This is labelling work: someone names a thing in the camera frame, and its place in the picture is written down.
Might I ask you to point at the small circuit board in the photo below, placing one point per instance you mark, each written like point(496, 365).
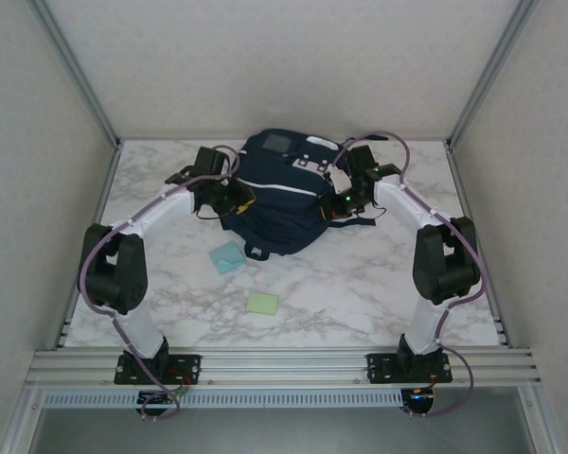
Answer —
point(156, 397)
point(419, 395)

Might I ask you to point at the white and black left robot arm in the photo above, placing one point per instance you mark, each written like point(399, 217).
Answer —
point(165, 213)

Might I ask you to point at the aluminium table side rail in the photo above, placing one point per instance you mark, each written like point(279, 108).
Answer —
point(490, 246)
point(87, 227)

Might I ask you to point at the light blue sticky note pad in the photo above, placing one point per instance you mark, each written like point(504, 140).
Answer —
point(227, 257)

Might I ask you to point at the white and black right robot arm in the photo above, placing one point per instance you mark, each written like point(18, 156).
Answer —
point(397, 203)

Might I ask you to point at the aluminium mounting rail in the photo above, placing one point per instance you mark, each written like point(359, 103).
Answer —
point(284, 369)

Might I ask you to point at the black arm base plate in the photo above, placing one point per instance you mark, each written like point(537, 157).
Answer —
point(383, 369)
point(189, 369)

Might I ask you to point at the aluminium frame post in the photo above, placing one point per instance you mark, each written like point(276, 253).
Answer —
point(494, 71)
point(76, 71)

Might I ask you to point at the light green sticky note pad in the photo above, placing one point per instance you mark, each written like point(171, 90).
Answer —
point(262, 303)

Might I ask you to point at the navy blue backpack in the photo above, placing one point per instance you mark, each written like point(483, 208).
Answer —
point(279, 213)

